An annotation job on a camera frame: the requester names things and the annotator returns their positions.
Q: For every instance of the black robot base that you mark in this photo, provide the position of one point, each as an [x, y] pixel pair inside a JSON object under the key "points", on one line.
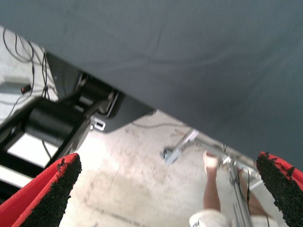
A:
{"points": [[47, 118]]}

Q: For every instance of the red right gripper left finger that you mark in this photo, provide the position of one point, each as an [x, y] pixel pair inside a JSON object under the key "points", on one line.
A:
{"points": [[35, 201]]}

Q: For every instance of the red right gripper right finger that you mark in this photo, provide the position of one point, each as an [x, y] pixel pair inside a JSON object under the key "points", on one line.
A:
{"points": [[286, 189]]}

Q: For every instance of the dark grey table cloth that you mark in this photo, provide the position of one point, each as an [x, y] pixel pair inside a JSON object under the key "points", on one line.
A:
{"points": [[189, 59]]}

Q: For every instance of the white power strip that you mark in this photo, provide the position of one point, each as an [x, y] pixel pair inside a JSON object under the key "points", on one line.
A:
{"points": [[14, 86]]}

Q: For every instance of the bare person leg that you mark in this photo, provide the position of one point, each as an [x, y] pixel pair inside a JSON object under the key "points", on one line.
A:
{"points": [[256, 201], [211, 186]]}

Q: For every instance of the white printed shorts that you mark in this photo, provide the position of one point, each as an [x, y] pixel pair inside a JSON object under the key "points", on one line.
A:
{"points": [[208, 218]]}

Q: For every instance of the aluminium table frame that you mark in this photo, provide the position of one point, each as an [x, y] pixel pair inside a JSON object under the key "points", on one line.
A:
{"points": [[239, 201]]}

